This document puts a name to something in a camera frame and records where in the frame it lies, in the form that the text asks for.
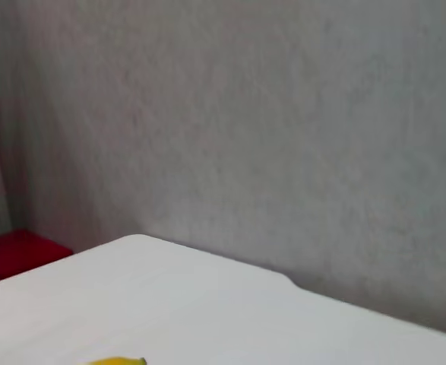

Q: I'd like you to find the yellow plastic banana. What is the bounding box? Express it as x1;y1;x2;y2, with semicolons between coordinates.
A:
78;356;148;365

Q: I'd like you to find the red box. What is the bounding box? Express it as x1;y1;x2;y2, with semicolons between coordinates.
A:
0;227;74;288

